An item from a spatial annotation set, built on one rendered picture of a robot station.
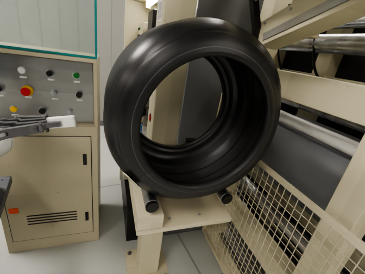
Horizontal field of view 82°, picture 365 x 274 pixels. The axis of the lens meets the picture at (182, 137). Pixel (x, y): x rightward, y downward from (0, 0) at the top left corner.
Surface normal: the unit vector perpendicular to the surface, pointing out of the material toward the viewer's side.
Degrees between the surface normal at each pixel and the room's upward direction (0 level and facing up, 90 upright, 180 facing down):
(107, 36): 90
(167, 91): 90
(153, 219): 90
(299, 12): 90
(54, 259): 0
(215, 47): 79
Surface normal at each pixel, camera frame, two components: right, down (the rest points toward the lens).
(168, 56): 0.22, 0.26
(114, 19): 0.46, 0.40
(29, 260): 0.15, -0.91
